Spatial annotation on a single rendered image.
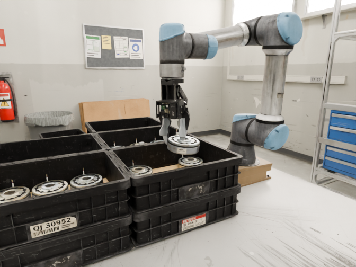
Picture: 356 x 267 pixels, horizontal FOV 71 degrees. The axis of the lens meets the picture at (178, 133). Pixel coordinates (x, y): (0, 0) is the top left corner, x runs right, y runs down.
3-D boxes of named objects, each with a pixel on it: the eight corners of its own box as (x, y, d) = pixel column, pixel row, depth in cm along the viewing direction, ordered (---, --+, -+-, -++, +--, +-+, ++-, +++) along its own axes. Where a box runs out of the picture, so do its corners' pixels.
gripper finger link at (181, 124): (176, 149, 77) (170, 120, 75) (181, 144, 83) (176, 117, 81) (185, 149, 76) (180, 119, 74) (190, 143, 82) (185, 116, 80)
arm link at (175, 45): (193, 23, 71) (167, 20, 67) (192, 63, 74) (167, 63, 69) (177, 27, 78) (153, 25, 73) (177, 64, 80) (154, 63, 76)
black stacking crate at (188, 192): (197, 162, 114) (198, 138, 111) (242, 188, 88) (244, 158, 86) (110, 179, 96) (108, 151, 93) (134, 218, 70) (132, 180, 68)
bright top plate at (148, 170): (145, 165, 98) (145, 163, 98) (156, 173, 90) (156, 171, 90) (121, 169, 94) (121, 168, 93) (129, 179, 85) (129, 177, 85)
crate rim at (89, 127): (149, 119, 163) (149, 116, 163) (169, 128, 138) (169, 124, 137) (85, 126, 145) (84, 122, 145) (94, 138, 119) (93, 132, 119)
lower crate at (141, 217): (197, 184, 117) (197, 160, 114) (241, 216, 91) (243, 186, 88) (111, 205, 99) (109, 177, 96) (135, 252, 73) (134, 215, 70)
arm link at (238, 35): (251, 17, 112) (157, 33, 89) (272, 14, 103) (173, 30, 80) (252, 44, 116) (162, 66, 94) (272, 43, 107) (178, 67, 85)
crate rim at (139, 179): (198, 142, 112) (198, 136, 111) (245, 163, 86) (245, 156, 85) (107, 156, 94) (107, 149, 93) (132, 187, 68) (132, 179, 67)
